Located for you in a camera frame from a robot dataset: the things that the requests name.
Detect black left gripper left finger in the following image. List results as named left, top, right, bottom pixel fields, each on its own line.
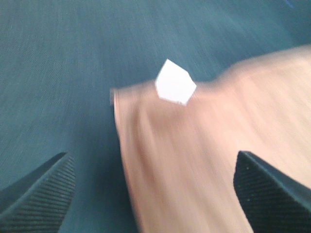
left=0, top=152, right=75, bottom=233

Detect brown microfibre towel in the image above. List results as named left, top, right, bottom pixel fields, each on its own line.
left=112, top=45, right=311, bottom=233

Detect black table cloth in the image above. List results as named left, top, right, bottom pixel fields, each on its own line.
left=0, top=0, right=311, bottom=233

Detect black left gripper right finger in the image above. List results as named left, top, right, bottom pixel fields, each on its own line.
left=233, top=151, right=311, bottom=233

